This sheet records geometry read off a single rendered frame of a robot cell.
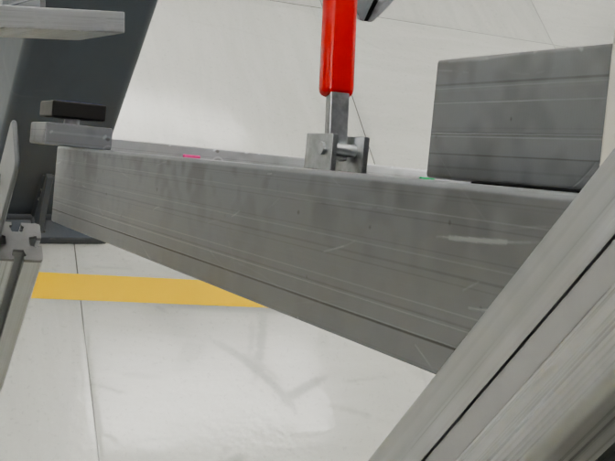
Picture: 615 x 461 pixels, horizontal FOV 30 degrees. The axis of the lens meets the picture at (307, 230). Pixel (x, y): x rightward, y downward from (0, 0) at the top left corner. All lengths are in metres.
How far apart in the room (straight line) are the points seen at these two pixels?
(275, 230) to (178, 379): 1.25
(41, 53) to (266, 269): 1.12
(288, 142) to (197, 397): 0.62
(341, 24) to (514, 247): 0.24
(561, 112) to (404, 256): 0.07
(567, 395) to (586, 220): 0.04
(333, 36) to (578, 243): 0.32
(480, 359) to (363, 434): 1.53
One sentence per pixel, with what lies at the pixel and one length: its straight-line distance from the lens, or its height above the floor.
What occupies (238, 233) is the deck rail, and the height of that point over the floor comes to 1.01.
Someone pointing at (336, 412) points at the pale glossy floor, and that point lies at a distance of 1.80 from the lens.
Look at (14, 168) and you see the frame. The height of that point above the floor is 0.75.
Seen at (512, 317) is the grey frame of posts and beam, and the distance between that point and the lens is 0.26.
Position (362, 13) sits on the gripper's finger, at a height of 0.90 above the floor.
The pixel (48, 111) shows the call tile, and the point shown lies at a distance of 0.88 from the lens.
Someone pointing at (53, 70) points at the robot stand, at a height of 0.33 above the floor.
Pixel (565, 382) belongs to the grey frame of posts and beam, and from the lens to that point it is 0.25.
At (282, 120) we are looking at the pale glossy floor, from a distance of 2.19.
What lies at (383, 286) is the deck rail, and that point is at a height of 1.11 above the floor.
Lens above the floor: 1.39
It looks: 44 degrees down
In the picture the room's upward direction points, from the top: 29 degrees clockwise
